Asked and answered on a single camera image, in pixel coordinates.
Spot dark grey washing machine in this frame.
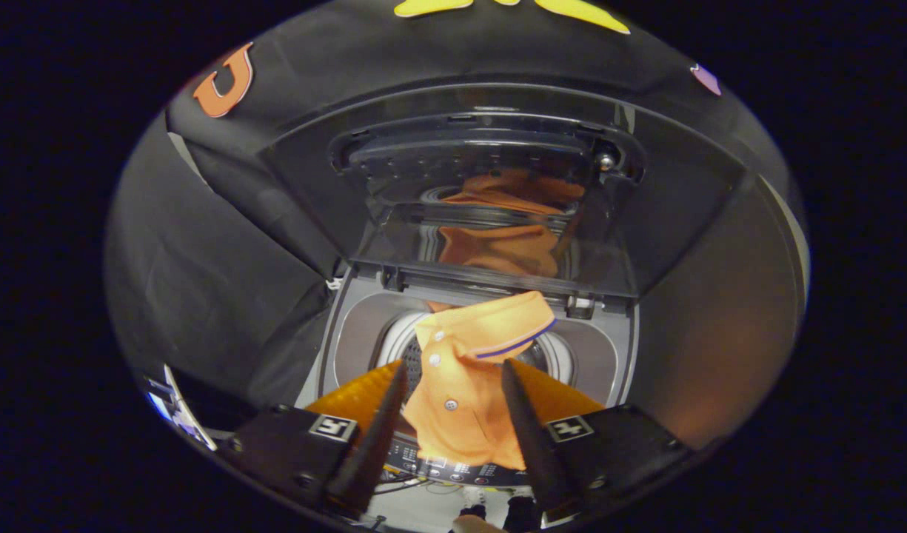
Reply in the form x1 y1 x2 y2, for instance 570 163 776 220
316 266 639 489

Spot orange polo shirt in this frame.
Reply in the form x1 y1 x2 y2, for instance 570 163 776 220
401 291 558 472

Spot black backdrop cloth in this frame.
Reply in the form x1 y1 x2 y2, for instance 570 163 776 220
105 0 794 415

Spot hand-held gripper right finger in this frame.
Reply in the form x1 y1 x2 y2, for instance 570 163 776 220
500 359 687 523

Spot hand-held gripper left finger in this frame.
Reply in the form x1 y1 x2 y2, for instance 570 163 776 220
227 359 409 519

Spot dark washing machine lid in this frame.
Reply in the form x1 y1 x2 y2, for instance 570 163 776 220
261 81 748 301

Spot thin black cables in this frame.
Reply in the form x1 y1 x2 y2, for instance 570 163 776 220
372 474 465 498

